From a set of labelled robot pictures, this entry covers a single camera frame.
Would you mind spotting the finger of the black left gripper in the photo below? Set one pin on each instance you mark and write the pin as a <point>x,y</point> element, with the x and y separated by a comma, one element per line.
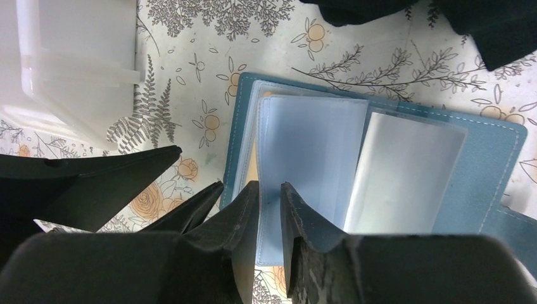
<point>83,193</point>
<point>191,213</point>

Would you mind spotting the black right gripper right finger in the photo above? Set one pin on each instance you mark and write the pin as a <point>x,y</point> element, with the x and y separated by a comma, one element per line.
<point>324,264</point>

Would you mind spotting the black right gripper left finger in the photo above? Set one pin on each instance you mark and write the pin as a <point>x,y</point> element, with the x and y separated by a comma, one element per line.
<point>213,263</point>

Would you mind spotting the blue leather card holder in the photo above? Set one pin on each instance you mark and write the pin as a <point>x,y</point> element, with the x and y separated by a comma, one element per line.
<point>374,166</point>

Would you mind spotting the white plastic card box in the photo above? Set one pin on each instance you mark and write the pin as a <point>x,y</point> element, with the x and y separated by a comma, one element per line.
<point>68,68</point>

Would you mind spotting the floral patterned table mat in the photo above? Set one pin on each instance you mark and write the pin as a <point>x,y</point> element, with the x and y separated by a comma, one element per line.
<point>190,54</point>

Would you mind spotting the black crumpled cloth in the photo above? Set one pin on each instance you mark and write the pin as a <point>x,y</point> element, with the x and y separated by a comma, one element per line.
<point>503,31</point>

